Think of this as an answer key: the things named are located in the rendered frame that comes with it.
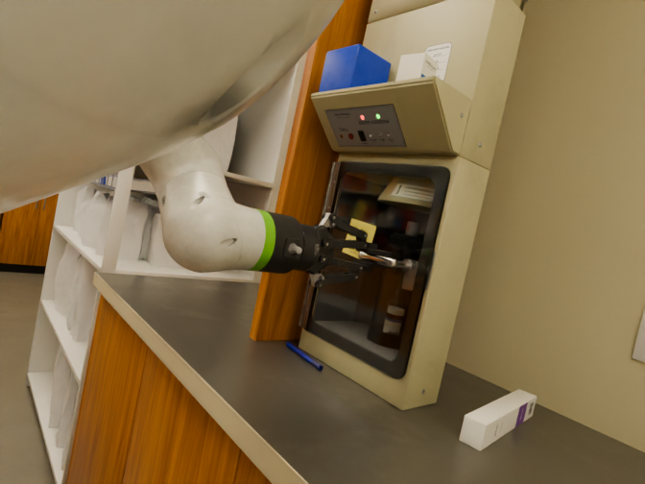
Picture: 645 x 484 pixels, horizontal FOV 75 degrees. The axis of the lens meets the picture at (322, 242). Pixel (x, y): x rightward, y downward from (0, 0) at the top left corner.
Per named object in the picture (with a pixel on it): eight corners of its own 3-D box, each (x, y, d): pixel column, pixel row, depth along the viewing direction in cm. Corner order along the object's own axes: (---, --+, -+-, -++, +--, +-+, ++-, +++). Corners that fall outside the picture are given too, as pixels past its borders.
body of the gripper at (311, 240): (297, 276, 65) (340, 280, 71) (307, 222, 64) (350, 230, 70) (270, 266, 70) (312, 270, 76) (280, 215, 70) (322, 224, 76)
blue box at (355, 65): (350, 108, 96) (358, 69, 96) (383, 106, 89) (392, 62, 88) (317, 93, 90) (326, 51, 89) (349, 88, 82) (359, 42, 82)
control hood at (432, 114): (338, 153, 99) (347, 110, 98) (461, 156, 74) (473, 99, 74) (300, 138, 91) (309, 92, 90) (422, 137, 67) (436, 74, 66)
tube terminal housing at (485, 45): (368, 343, 117) (428, 66, 113) (472, 395, 93) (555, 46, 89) (298, 347, 101) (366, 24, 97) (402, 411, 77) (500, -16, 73)
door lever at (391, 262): (373, 263, 85) (376, 250, 85) (411, 273, 78) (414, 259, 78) (355, 260, 81) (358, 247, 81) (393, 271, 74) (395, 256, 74)
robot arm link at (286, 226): (245, 206, 67) (234, 262, 68) (287, 215, 58) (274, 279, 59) (276, 212, 71) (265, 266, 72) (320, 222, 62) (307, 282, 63)
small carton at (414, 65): (407, 97, 80) (414, 66, 80) (431, 97, 77) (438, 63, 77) (394, 87, 76) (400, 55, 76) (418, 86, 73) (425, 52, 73)
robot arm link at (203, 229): (156, 286, 54) (191, 228, 48) (143, 218, 61) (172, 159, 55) (250, 292, 63) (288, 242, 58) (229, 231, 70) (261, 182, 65)
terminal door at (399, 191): (302, 327, 100) (338, 160, 98) (403, 382, 77) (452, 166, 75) (300, 327, 99) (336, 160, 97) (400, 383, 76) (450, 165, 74)
